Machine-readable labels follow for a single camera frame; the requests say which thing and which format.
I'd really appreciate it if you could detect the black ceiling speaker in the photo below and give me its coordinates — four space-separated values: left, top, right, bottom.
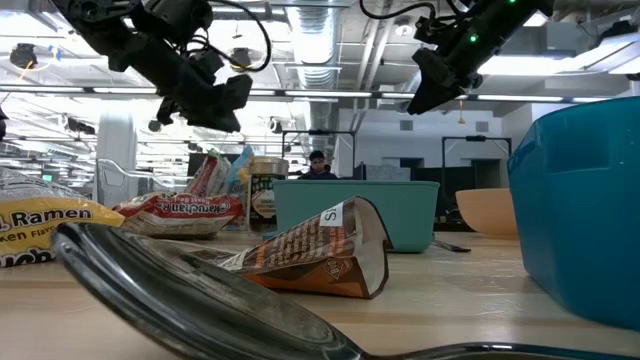
228 47 254 75
9 42 39 70

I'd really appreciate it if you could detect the brown orange snack packet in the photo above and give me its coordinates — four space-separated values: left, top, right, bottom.
147 196 391 300

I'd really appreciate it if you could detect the white pillar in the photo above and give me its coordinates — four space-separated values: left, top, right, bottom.
95 112 139 209

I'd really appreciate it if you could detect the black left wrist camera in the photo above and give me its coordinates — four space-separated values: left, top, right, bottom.
149 0 216 34

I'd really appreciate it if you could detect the silver ventilation duct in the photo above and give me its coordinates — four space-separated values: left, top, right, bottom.
287 0 344 151
349 0 431 96

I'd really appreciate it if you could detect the orange bowl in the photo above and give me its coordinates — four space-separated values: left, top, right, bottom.
454 187 520 240

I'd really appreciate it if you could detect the black workstation frame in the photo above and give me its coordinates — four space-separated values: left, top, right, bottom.
281 129 357 181
441 135 513 191

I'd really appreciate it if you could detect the clear plastic bin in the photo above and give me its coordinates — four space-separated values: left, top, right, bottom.
96 149 251 232

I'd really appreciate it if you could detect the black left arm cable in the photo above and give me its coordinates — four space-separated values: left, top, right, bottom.
189 0 274 74

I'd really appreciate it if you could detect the yellow white ramen packet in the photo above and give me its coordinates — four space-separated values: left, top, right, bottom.
0 169 126 269

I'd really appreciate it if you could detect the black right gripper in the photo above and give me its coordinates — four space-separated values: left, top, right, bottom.
406 14 501 116

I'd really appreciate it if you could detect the dark blue plastic tray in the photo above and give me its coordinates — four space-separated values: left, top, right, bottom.
507 96 640 332

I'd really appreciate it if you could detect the seated person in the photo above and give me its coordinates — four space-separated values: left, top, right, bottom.
298 149 340 181

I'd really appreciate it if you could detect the dark-handled metal spoon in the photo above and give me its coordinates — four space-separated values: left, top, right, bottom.
430 238 472 254

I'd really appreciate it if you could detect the green red ramen packet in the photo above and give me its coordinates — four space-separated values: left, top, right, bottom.
185 148 232 199

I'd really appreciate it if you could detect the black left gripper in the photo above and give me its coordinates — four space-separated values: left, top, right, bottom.
112 29 254 134

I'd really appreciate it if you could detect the black spoon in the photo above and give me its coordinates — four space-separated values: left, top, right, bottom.
51 222 640 360

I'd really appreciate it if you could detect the teal plastic container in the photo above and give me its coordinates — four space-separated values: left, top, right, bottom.
273 179 441 254

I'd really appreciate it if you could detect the glass jar tan lid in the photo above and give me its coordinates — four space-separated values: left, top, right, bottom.
248 156 290 234

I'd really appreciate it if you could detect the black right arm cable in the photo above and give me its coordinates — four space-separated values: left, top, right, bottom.
358 0 451 24

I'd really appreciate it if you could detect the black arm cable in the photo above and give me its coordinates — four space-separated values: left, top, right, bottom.
358 0 451 24
189 0 274 74

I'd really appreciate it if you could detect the ceiling light strip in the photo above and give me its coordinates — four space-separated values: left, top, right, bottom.
0 85 616 104

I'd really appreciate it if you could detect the red yellow Maruchan ramen packet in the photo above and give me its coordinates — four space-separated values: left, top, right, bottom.
112 191 246 240

